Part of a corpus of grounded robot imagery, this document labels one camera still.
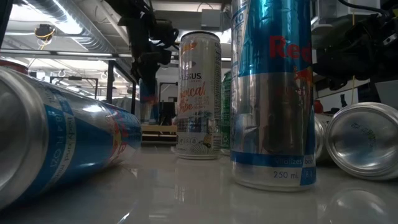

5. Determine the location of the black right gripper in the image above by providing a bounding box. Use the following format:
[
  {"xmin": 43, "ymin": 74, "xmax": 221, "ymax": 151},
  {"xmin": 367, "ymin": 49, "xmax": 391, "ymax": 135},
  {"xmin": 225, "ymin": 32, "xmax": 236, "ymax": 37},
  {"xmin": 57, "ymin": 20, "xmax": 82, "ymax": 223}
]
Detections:
[{"xmin": 313, "ymin": 30, "xmax": 379, "ymax": 90}]

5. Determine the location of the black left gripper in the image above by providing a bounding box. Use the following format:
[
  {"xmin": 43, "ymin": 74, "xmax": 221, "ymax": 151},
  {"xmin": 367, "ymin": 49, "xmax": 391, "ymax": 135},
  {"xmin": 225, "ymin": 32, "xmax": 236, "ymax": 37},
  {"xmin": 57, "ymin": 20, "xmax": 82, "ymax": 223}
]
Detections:
[{"xmin": 131, "ymin": 49, "xmax": 172, "ymax": 83}]

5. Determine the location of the blue silver Red Bull can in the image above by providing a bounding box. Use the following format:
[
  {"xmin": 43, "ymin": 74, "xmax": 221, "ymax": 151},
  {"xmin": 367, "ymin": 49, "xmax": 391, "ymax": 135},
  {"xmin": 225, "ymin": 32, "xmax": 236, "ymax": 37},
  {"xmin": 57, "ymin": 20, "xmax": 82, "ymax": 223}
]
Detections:
[
  {"xmin": 229, "ymin": 0, "xmax": 317, "ymax": 192},
  {"xmin": 139, "ymin": 78, "xmax": 159, "ymax": 124},
  {"xmin": 0, "ymin": 65, "xmax": 143, "ymax": 210}
]

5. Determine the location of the white Celsius tropical print can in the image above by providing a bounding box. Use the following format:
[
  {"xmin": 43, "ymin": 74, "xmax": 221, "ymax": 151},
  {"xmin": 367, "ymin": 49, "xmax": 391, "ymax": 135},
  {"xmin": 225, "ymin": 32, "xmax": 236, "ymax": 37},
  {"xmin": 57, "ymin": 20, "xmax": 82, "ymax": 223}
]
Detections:
[
  {"xmin": 313, "ymin": 112, "xmax": 335, "ymax": 164},
  {"xmin": 175, "ymin": 30, "xmax": 223, "ymax": 161}
]

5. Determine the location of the white Celsius can yellow band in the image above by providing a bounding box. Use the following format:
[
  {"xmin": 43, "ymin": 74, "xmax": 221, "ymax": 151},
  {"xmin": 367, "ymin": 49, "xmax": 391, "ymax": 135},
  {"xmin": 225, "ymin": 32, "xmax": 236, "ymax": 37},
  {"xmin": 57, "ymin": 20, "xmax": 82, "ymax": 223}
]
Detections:
[{"xmin": 325, "ymin": 101, "xmax": 398, "ymax": 181}]

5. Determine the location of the green soda can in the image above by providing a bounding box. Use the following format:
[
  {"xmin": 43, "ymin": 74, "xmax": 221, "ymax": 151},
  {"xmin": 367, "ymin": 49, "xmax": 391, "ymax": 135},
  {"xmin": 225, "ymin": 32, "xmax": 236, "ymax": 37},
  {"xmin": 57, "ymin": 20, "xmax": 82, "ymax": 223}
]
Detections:
[{"xmin": 220, "ymin": 70, "xmax": 233, "ymax": 156}]

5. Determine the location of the black background cabinet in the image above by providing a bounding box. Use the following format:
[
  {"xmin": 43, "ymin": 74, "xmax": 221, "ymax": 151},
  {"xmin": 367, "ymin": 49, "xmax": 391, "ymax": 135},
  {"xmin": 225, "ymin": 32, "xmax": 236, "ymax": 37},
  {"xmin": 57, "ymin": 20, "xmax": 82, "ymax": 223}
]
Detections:
[{"xmin": 159, "ymin": 101, "xmax": 177, "ymax": 126}]

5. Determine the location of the grey ceiling box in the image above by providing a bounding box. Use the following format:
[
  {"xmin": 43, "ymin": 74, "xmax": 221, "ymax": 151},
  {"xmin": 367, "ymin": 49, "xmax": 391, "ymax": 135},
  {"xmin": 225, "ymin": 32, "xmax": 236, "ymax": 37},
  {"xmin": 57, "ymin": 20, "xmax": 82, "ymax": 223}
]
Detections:
[{"xmin": 200, "ymin": 8, "xmax": 223, "ymax": 31}]

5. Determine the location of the yellow hanging cable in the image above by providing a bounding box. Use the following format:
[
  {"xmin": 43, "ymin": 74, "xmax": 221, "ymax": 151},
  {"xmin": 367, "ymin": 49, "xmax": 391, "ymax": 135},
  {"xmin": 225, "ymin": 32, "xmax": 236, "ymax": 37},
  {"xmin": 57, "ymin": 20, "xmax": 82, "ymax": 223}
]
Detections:
[{"xmin": 350, "ymin": 9, "xmax": 356, "ymax": 106}]

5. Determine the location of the black metal frame post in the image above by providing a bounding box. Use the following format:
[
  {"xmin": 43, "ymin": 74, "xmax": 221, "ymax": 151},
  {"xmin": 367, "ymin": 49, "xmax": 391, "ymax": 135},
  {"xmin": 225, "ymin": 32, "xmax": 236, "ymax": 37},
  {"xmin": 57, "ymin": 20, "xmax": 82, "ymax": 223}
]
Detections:
[{"xmin": 105, "ymin": 58, "xmax": 138, "ymax": 116}]

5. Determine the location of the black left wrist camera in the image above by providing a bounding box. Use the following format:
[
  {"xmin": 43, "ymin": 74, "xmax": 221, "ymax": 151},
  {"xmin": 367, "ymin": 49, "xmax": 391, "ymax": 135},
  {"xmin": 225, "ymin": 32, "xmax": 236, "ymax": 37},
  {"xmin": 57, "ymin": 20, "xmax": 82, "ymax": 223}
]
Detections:
[{"xmin": 154, "ymin": 18, "xmax": 180, "ymax": 49}]

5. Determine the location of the white wall-mounted unit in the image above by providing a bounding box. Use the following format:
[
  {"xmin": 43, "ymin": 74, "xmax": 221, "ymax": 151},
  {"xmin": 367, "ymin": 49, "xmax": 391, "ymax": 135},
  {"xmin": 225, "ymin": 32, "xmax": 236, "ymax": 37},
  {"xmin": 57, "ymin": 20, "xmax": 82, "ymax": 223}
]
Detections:
[{"xmin": 310, "ymin": 0, "xmax": 382, "ymax": 35}]

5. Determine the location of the thin black background frame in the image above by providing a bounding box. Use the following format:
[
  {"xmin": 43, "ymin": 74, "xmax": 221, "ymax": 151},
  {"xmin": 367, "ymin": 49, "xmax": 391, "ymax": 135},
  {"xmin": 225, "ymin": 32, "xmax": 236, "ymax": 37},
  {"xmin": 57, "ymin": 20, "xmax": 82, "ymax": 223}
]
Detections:
[{"xmin": 49, "ymin": 75, "xmax": 100, "ymax": 100}]

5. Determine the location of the wide silver ventilation duct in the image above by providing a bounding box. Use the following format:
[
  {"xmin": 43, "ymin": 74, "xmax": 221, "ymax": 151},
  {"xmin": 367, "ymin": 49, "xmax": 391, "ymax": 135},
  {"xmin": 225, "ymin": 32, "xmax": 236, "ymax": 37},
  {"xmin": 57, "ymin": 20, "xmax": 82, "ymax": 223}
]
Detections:
[{"xmin": 18, "ymin": 0, "xmax": 118, "ymax": 54}]

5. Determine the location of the yellow cable coil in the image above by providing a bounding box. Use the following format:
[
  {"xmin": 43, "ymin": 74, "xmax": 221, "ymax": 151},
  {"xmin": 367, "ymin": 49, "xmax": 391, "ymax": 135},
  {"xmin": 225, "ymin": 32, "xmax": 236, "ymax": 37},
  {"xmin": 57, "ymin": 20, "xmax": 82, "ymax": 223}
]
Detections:
[{"xmin": 33, "ymin": 24, "xmax": 57, "ymax": 50}]

